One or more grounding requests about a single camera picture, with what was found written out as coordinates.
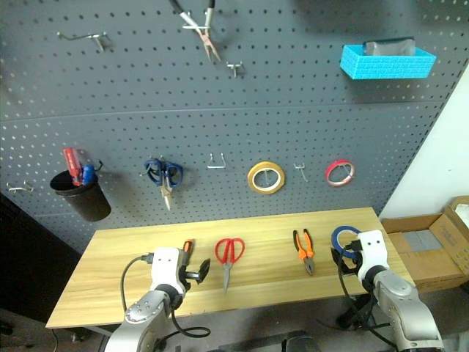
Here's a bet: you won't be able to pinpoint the long metal pegboard hook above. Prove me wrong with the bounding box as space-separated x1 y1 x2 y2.
56 31 110 52

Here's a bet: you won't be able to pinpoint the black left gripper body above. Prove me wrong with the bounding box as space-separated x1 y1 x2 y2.
179 265 201 293

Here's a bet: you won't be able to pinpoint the blue tape roll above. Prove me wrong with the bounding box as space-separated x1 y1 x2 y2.
330 225 363 258

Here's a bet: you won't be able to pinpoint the blue plastic bin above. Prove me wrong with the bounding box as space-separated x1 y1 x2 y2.
339 43 437 81

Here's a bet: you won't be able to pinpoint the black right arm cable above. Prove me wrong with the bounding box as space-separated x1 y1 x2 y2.
337 256 371 323

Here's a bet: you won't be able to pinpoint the metal loop pegboard hook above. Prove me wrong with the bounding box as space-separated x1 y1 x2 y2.
206 153 226 170

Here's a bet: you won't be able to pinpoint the small cardboard box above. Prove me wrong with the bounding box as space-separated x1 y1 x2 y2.
441 195 469 274

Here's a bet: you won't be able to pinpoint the blue handled scissors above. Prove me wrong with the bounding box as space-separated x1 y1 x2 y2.
143 157 184 212

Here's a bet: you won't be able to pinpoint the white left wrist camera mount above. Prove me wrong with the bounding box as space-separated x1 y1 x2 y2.
149 247 183 294

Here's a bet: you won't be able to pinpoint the black plastic cup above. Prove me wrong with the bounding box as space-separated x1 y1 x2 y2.
49 169 113 223

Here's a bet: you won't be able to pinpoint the grey flat pad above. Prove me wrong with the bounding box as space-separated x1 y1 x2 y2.
401 229 443 254

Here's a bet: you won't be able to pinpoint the grey metal table frame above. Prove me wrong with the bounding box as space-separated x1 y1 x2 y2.
51 324 114 344

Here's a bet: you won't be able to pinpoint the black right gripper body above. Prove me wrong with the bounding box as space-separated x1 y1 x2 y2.
340 250 363 277

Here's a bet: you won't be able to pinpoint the grey perforated pegboard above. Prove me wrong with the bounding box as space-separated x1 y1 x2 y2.
0 0 469 256

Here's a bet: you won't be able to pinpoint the black handled needle nose pliers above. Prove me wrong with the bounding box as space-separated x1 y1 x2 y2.
168 0 223 63

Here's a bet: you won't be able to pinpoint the red handled screwdriver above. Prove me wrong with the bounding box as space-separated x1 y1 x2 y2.
62 147 84 187

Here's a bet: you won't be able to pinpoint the large open cardboard box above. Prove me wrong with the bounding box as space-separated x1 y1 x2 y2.
380 212 469 294

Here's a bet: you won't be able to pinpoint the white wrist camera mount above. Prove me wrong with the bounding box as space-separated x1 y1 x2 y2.
149 247 183 294
355 230 388 280

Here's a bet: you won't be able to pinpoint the grey pouch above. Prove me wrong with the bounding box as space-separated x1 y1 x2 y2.
362 36 417 58

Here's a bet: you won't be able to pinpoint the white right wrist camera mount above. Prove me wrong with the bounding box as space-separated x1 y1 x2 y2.
355 230 388 280

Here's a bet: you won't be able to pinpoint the yellow tape roll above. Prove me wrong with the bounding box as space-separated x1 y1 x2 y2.
246 160 287 195

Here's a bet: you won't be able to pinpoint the orange black pliers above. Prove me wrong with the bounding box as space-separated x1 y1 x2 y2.
292 228 317 276

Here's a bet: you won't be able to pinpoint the red handled scissors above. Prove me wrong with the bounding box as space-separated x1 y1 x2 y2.
214 237 245 294

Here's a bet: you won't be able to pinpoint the red tape roll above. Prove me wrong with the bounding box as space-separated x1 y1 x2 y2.
324 158 356 188

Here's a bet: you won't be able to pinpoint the black side panel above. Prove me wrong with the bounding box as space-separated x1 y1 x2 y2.
0 190 84 323

